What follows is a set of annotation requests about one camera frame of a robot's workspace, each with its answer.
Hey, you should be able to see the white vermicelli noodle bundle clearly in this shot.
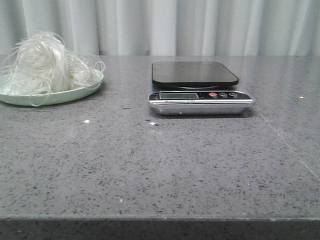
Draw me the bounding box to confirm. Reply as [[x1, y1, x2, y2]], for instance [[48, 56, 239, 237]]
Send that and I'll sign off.
[[0, 31, 106, 96]]

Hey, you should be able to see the black silver kitchen scale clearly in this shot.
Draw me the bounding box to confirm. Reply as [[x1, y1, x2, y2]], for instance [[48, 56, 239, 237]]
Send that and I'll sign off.
[[148, 61, 255, 116]]

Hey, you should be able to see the white pleated curtain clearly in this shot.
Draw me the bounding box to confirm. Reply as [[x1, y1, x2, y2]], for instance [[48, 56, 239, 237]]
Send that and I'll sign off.
[[0, 0, 320, 56]]

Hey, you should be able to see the light green round plate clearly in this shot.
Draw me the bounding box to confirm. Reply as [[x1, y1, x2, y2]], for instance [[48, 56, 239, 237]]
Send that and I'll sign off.
[[0, 69, 104, 107]]

